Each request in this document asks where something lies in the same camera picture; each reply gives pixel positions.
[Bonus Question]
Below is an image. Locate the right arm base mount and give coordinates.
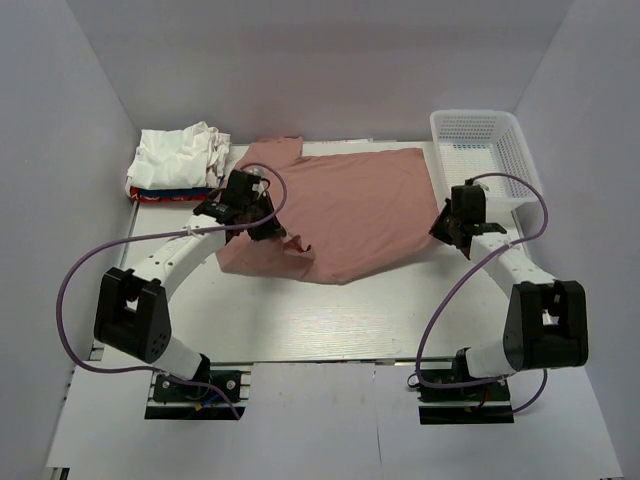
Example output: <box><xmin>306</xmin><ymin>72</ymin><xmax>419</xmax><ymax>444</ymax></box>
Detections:
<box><xmin>407</xmin><ymin>373</ymin><xmax>514</xmax><ymax>426</ymax></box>

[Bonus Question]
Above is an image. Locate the white plastic mesh basket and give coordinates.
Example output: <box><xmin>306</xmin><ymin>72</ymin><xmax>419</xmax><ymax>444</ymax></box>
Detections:
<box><xmin>430</xmin><ymin>109</ymin><xmax>542</xmax><ymax>212</ymax></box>

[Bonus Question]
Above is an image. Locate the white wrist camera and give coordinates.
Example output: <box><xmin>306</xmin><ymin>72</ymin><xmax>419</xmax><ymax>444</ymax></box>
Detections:
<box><xmin>465</xmin><ymin>179</ymin><xmax>491</xmax><ymax>193</ymax></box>
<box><xmin>246</xmin><ymin>167</ymin><xmax>271</xmax><ymax>192</ymax></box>

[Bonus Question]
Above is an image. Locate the pink t-shirt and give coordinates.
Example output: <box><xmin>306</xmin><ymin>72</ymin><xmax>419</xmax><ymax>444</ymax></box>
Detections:
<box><xmin>216</xmin><ymin>138</ymin><xmax>439</xmax><ymax>284</ymax></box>

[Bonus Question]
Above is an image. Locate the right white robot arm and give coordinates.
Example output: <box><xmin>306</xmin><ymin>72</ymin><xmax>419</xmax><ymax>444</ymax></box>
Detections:
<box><xmin>430</xmin><ymin>180</ymin><xmax>589</xmax><ymax>399</ymax></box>

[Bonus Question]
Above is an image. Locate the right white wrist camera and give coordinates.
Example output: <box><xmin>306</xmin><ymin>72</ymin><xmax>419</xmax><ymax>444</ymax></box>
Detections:
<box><xmin>465</xmin><ymin>179</ymin><xmax>491</xmax><ymax>193</ymax></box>

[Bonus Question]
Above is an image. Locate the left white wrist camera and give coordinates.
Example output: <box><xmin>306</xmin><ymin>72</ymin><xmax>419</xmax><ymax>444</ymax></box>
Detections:
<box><xmin>246</xmin><ymin>167</ymin><xmax>271</xmax><ymax>192</ymax></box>

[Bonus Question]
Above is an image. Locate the white t-shirt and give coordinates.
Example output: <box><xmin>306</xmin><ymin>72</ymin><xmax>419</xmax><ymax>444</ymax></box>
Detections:
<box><xmin>126</xmin><ymin>121</ymin><xmax>231</xmax><ymax>191</ymax></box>

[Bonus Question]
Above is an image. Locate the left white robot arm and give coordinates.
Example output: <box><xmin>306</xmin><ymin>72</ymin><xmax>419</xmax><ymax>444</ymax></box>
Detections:
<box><xmin>94</xmin><ymin>163</ymin><xmax>286</xmax><ymax>399</ymax></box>

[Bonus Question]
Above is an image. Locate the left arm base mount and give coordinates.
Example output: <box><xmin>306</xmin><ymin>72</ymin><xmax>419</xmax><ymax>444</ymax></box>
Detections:
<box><xmin>144</xmin><ymin>364</ymin><xmax>252</xmax><ymax>421</ymax></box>

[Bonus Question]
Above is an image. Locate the red blue folded shirt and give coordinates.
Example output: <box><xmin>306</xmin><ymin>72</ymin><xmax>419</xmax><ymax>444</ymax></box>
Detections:
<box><xmin>125</xmin><ymin>176</ymin><xmax>222</xmax><ymax>203</ymax></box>

